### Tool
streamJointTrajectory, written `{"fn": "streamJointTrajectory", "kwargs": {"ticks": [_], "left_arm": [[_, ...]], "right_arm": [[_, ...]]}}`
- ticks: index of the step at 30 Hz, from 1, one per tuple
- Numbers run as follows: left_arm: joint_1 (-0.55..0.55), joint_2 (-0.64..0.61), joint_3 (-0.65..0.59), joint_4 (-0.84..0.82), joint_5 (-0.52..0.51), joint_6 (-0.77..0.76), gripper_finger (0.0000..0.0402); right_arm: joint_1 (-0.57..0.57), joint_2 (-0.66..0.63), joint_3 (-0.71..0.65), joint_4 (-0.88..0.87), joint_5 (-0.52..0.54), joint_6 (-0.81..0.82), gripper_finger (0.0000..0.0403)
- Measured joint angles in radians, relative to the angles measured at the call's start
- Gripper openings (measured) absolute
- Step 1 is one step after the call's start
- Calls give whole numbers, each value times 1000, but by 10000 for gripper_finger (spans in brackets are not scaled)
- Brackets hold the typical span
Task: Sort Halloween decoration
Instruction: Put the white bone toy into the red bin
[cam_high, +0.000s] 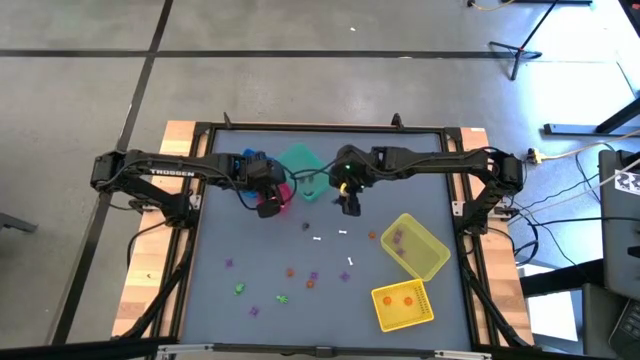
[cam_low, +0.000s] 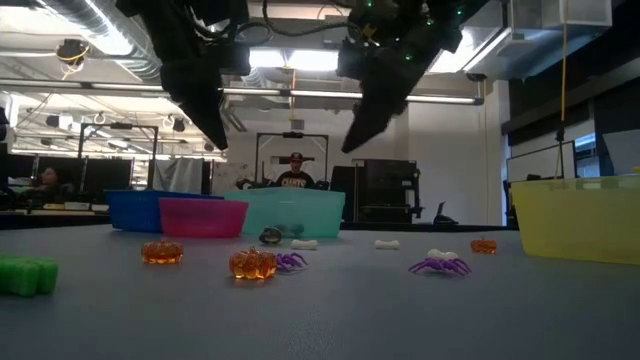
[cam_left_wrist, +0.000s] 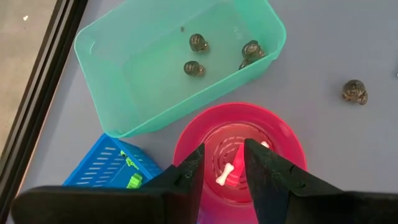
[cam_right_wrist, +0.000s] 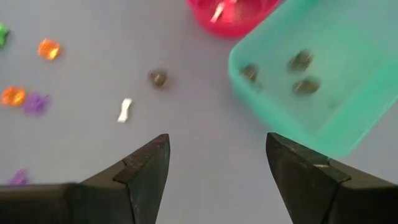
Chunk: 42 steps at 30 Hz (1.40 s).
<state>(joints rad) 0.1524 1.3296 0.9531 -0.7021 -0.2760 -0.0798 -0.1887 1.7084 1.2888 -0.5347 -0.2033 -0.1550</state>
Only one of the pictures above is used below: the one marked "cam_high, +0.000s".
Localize blue plastic basket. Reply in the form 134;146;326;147
234;147;274;199

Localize pink round plastic bowl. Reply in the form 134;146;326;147
255;182;294;217

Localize teal plastic bin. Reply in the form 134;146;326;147
276;143;334;203

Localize translucent yellow plastic bin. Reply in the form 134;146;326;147
379;212;452;282

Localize yellow perforated plastic basket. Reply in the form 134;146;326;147
370;278;435;334

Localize wooden table side board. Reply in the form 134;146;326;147
452;127;535;346
112;119;209;339

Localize black rig bar silver brackets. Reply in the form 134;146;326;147
0;338;640;360

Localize black tripod stand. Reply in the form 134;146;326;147
487;0;561;82

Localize black desk foot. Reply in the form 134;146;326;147
543;98;640;139

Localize black desk beam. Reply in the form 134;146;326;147
519;258;606;299

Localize dark grey furniture foot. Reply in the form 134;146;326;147
0;212;39;235

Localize black white fiducial tag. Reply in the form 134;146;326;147
613;169;640;197

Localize black computer cabinet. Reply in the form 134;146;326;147
598;148;640;301

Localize dark grey box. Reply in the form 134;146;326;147
581;282;626;360

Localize dark laptop keyboard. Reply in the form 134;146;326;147
607;294;640;360

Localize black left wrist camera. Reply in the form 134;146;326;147
256;198;282;220

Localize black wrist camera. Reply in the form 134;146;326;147
340;193;362;217
256;198;282;220

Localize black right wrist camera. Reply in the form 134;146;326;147
340;193;362;217

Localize black metal table frame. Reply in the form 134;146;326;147
149;112;534;351

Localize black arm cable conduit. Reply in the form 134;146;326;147
459;234;531;349
117;219;201;341

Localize orange floor cable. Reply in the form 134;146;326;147
467;0;516;12

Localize beige power cable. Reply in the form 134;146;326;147
541;129;640;162

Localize black floor cable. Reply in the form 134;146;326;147
509;142;616;266

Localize thin black cable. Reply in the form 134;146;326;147
529;214;640;229

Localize white cable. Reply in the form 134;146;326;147
519;158;640;217

